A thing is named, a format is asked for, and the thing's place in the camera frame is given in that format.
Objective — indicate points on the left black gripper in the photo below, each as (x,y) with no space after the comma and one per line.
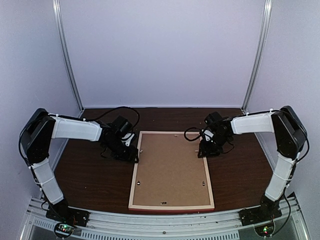
(129,156)

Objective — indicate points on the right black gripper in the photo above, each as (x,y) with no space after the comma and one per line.
(206,151)

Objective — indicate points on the brown cardboard backing board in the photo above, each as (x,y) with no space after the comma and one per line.
(172,170)

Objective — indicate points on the light wooden picture frame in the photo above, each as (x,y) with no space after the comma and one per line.
(132,200)

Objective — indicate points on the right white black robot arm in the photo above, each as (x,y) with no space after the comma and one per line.
(290,136)

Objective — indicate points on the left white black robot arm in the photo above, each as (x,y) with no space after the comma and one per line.
(35,142)

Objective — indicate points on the left round controller board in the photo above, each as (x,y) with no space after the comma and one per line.
(63,230)

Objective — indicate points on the round controller board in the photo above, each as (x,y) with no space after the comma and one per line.
(265,230)
(63,230)

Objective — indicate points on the right round controller board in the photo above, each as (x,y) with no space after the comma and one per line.
(265,230)

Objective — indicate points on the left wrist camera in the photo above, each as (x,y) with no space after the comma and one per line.
(121,125)

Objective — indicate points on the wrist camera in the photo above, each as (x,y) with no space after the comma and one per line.
(212,118)
(121,125)

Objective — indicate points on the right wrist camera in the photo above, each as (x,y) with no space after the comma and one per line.
(212,118)

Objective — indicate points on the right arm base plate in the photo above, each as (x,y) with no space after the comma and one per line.
(255,215)

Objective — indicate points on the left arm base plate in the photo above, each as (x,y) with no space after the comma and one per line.
(67,216)

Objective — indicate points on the left aluminium corner post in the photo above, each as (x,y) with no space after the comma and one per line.
(66,57)

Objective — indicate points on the aluminium corner post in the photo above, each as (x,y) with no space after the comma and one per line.
(66,57)
(264,30)

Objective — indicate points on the right aluminium corner post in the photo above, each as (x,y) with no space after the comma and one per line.
(264,30)

